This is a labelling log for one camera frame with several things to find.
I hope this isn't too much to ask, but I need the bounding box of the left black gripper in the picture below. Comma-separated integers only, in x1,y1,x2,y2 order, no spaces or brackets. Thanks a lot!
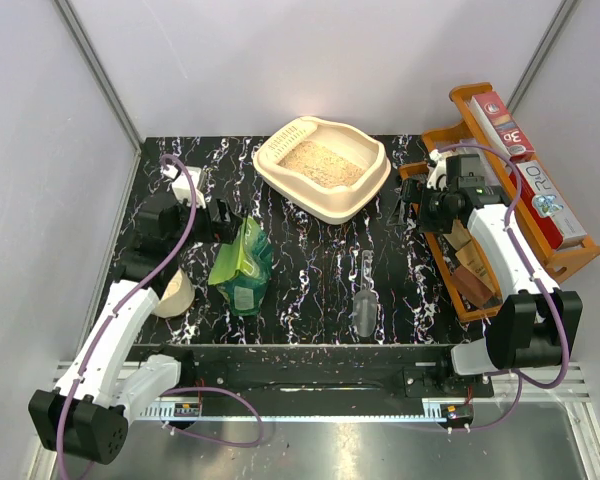
169,193,243,254

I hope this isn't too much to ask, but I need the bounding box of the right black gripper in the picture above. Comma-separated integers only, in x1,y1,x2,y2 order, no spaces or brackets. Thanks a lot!
386,178,457,234

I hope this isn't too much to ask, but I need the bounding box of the green litter bag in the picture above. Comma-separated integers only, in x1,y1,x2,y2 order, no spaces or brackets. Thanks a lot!
208,217,273,316

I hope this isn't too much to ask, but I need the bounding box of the clear plastic scoop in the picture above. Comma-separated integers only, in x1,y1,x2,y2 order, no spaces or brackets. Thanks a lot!
352,250,378,338

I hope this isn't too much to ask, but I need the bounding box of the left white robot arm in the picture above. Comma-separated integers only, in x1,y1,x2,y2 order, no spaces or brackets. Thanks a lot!
28,194,242,465

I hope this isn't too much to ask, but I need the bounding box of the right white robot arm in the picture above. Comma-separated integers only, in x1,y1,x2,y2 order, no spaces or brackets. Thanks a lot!
391,154,583,396

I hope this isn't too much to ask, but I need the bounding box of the beige litter box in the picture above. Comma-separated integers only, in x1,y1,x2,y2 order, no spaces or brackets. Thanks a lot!
253,116,391,225

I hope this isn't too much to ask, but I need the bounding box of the red box 3b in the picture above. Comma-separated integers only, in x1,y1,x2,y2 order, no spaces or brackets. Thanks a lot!
468,91,535,163

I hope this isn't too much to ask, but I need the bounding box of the red white box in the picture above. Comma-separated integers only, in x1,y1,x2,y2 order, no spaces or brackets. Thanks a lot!
515,160,587,250

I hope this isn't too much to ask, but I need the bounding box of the brown paper packet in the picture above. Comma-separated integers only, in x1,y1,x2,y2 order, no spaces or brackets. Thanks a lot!
443,220,496,308

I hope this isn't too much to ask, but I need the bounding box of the orange wooden rack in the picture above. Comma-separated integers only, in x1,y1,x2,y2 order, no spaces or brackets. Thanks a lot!
398,82,600,324

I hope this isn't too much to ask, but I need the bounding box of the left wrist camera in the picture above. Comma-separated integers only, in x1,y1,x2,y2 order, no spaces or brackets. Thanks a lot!
161,165,207,208

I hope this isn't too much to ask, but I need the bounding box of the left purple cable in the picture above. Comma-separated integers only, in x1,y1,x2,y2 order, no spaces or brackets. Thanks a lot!
54,153,264,480

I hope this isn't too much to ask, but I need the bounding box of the purple cable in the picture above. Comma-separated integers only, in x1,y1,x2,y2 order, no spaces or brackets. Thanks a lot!
54,153,264,480
432,142,571,432

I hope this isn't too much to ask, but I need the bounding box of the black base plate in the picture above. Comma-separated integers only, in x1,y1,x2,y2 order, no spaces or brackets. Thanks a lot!
121,345,494,421

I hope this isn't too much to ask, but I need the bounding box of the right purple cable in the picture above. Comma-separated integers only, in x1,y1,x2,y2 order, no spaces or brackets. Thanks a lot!
432,142,571,432

